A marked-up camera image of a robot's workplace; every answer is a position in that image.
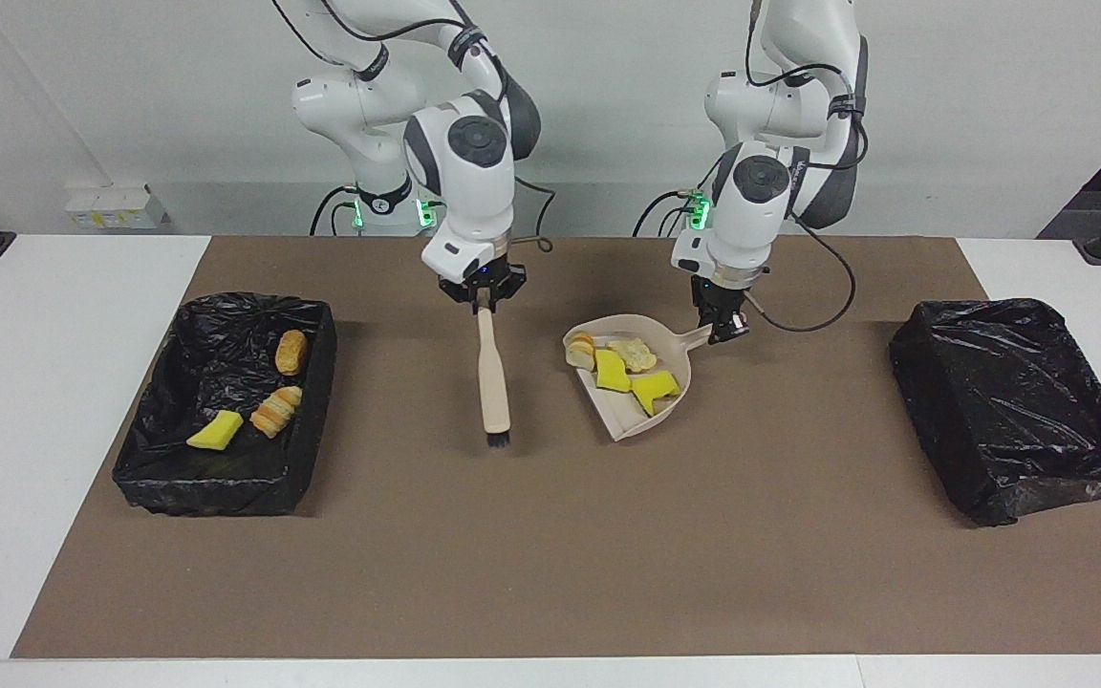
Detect large yellow sponge chunk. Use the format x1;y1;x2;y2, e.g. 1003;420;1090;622
629;371;681;418

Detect beige hand brush black bristles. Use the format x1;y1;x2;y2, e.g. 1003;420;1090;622
476;304;513;450

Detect yellow green sponge wedge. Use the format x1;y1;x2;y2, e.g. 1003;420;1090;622
185;410;246;451
594;349;633;394

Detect beige plastic dustpan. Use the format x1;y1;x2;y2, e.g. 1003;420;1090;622
562;313;714;443

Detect brown oval bread roll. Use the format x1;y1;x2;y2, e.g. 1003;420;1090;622
274;330;309;376

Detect striped orange bread piece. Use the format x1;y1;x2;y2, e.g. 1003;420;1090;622
249;385;304;440

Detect black bag lined bin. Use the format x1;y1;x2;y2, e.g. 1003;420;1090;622
112;292;338;518
889;298;1101;528

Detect brown table mat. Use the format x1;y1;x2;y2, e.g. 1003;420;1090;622
11;236;1101;660

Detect white power strip box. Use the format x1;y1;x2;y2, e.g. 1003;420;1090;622
65;184;169;230

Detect black base power cable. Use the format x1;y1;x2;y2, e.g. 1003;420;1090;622
310;186;360;237
632;189;704;237

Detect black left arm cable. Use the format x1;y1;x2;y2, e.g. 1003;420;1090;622
746;0;859;333

